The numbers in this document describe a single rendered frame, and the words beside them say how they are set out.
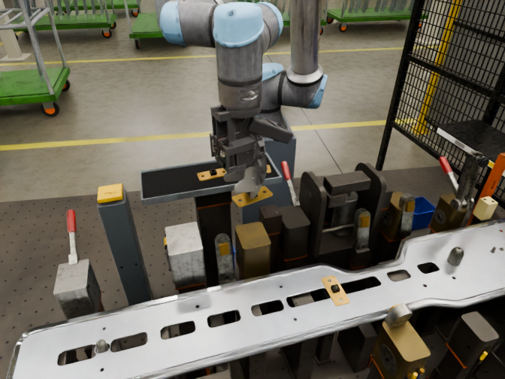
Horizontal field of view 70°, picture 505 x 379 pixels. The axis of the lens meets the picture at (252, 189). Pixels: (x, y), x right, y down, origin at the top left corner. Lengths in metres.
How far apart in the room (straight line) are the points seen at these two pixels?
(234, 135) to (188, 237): 0.33
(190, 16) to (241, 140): 0.24
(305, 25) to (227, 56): 0.53
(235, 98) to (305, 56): 0.57
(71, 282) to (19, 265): 0.69
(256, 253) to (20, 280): 0.93
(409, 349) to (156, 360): 0.50
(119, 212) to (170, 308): 0.28
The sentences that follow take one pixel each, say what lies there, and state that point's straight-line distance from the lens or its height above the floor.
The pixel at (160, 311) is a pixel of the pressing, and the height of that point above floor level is 1.00.
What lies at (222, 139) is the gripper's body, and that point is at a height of 1.40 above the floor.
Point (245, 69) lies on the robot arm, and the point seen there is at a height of 1.53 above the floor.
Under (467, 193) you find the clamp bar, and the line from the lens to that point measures 1.20.
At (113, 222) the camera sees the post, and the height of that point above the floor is 1.09.
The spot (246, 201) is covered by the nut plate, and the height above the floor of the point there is 1.24.
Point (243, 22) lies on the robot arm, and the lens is 0.57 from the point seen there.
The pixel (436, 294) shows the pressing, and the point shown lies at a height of 1.00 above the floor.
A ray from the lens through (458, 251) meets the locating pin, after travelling 1.06.
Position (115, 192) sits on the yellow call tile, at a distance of 0.98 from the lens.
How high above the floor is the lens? 1.70
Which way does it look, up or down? 36 degrees down
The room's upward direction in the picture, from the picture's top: straight up
